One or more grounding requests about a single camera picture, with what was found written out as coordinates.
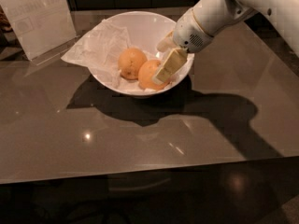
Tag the white crumpled paper liner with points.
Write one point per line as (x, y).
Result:
(93, 46)

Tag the white ceramic bowl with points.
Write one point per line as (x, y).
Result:
(145, 30)

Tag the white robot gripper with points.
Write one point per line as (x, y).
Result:
(188, 34)

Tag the clear acrylic sign holder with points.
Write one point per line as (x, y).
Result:
(39, 25)

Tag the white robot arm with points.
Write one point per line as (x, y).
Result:
(282, 14)

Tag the orange fruit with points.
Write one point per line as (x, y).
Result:
(130, 61)
(145, 74)

